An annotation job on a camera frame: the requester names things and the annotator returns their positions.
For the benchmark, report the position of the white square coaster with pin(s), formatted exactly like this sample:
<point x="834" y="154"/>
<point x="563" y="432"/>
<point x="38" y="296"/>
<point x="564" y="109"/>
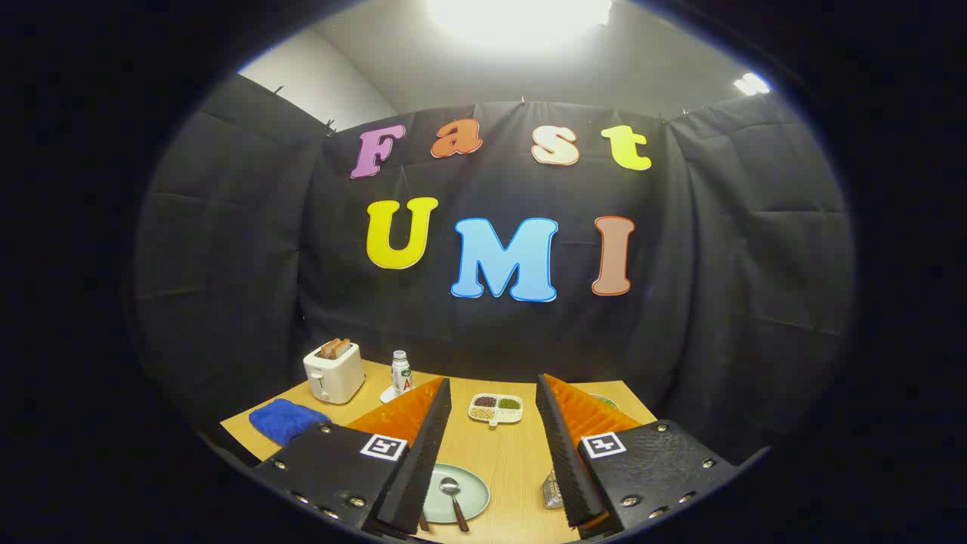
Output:
<point x="387" y="394"/>

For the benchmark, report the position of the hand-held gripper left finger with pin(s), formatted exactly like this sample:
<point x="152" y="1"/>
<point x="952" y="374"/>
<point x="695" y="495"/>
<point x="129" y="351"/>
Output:
<point x="423" y="461"/>

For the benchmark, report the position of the white plate of food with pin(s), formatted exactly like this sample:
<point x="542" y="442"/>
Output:
<point x="604" y="400"/>

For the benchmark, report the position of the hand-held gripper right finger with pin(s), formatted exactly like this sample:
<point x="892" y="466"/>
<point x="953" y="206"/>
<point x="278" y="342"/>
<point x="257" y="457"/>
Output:
<point x="563" y="453"/>

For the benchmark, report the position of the small ceiling light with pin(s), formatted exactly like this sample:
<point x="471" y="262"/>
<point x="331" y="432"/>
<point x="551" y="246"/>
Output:
<point x="751" y="83"/>

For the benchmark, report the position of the pale green plate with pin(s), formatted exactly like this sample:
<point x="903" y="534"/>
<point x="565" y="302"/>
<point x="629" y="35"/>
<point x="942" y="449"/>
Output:
<point x="472" y="491"/>

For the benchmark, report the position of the small white drink bottle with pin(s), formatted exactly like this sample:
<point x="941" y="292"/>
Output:
<point x="401" y="374"/>

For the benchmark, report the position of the toast slices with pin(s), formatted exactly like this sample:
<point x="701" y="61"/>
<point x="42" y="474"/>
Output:
<point x="334" y="348"/>

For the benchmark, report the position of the white divided bean dish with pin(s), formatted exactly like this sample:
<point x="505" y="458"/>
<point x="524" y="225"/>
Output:
<point x="495" y="408"/>

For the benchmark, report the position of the white toaster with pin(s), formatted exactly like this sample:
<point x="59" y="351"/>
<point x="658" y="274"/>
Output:
<point x="335" y="375"/>

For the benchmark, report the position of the large ceiling light panel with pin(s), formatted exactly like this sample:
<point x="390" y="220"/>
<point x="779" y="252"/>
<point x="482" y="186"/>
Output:
<point x="521" y="16"/>

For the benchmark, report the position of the blue folded cloth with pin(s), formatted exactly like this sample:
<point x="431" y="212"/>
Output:
<point x="283" y="420"/>

